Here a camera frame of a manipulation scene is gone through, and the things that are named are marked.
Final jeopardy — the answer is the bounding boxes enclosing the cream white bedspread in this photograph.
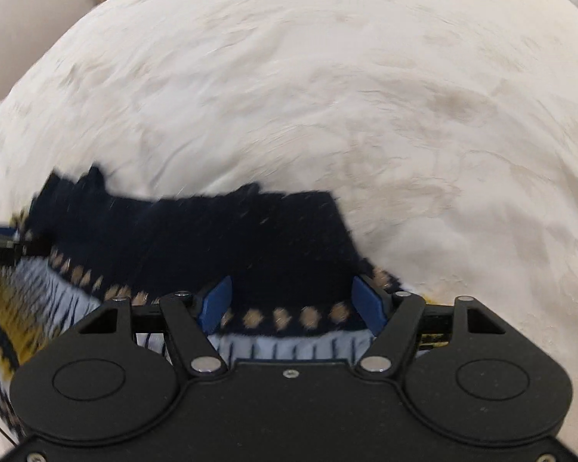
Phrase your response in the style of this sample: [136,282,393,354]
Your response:
[0,0,578,449]

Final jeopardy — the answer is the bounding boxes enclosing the navy yellow white knit sweater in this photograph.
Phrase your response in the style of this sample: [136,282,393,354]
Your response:
[0,165,456,444]

